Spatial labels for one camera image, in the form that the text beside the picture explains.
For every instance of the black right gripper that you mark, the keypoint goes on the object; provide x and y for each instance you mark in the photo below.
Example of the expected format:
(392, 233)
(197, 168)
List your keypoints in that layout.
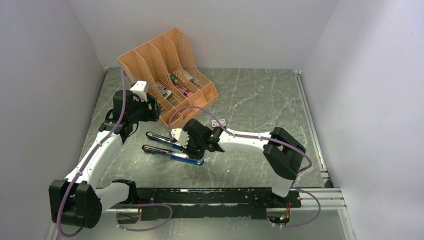
(191, 154)

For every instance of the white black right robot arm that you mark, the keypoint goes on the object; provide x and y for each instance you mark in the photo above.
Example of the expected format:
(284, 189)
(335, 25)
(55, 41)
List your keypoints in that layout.
(281, 150)

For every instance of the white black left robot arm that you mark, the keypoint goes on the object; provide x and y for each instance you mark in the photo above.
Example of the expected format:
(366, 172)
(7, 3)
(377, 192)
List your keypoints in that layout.
(76, 200)

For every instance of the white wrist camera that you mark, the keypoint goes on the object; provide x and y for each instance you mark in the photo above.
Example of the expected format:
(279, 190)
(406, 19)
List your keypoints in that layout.
(140, 88)
(181, 137)

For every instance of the orange plastic file organizer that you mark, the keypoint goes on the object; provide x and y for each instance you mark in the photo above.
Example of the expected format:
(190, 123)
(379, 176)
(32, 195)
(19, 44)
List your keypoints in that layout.
(154, 61)

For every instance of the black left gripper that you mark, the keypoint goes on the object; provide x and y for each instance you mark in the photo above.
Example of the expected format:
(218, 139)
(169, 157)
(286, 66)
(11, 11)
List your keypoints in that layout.
(151, 114)

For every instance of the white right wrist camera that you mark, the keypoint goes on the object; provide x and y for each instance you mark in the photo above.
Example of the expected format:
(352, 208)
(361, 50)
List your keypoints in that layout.
(181, 137)

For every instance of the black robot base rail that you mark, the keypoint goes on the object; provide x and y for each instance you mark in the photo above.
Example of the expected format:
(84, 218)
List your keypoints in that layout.
(191, 203)

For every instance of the pink marker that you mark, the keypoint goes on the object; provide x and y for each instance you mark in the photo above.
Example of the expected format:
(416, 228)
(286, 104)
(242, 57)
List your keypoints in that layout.
(184, 90)

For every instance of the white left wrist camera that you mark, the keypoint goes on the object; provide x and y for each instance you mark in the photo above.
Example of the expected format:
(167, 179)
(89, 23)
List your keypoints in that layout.
(140, 88)

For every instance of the green capped marker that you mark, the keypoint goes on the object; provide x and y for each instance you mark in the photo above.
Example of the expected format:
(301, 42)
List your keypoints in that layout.
(174, 79)

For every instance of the grey white item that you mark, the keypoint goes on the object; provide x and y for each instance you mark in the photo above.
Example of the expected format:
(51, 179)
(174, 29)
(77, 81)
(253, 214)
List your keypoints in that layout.
(192, 79)

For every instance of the small staple box sleeve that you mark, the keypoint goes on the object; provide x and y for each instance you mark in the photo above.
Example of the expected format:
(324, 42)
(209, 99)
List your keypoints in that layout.
(218, 123)

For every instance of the grey white stapler remover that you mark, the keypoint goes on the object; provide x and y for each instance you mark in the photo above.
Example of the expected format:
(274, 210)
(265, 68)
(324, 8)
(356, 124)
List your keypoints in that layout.
(166, 93)

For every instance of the blue metal stapler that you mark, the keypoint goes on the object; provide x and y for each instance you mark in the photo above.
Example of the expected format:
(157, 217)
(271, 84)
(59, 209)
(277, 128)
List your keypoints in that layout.
(174, 155)

